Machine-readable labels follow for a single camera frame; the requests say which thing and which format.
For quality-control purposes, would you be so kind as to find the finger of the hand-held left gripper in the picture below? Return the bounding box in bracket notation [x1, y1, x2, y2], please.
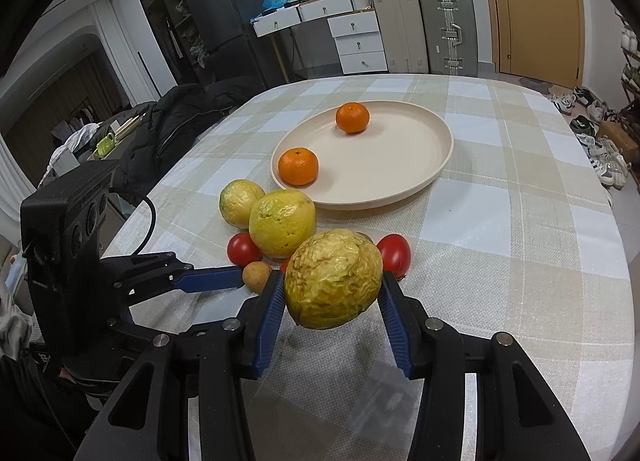
[100, 251, 247, 294]
[107, 313, 173, 344]

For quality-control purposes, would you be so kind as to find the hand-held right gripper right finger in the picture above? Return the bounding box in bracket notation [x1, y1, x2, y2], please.
[377, 271, 593, 461]

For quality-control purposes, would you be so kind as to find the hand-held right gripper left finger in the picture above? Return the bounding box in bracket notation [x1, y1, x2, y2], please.
[74, 268, 291, 461]

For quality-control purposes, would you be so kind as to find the small brown longan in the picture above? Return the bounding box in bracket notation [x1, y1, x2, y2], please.
[242, 262, 273, 293]

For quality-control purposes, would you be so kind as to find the wrinkled yellow passion fruit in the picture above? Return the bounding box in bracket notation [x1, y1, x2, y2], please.
[283, 230, 385, 330]

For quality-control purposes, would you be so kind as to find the small yellow-green passion fruit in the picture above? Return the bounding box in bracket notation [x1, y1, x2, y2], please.
[219, 180, 267, 229]

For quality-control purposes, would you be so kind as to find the large yellow-green passion fruit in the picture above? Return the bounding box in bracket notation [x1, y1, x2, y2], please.
[248, 190, 318, 259]

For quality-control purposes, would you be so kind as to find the round cream plate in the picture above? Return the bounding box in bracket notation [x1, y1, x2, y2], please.
[270, 100, 454, 210]

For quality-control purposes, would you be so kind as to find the person's left forearm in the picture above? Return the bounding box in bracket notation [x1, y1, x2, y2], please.
[0, 351, 101, 461]

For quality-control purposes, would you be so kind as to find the beige checked tablecloth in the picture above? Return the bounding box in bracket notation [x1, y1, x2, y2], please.
[82, 74, 632, 461]

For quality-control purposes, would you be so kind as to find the black jacket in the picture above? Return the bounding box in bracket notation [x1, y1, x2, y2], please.
[112, 76, 271, 197]

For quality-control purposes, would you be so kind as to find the orange mandarin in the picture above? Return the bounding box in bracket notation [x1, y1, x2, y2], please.
[335, 102, 371, 135]
[278, 146, 320, 187]

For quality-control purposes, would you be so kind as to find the dark wardrobe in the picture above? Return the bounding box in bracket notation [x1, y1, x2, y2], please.
[131, 0, 201, 87]

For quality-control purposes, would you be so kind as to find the dark grey refrigerator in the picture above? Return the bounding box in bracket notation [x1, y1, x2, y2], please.
[182, 0, 266, 87]

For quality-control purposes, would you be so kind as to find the pile of sneakers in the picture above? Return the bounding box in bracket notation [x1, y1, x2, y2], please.
[545, 86, 633, 189]

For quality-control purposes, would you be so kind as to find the white desk with drawers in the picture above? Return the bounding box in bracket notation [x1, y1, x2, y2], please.
[251, 0, 388, 83]

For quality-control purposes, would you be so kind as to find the beige suitcase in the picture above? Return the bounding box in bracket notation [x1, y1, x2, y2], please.
[371, 0, 430, 74]

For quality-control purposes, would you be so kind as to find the silver suitcase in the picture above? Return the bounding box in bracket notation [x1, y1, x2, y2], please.
[418, 0, 480, 77]

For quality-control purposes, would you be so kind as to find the shoe rack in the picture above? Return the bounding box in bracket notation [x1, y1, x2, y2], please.
[617, 6, 640, 167]

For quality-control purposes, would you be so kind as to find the wooden door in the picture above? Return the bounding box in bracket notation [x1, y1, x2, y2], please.
[475, 0, 586, 89]

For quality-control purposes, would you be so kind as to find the black cable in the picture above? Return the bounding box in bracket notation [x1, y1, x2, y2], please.
[131, 197, 156, 256]

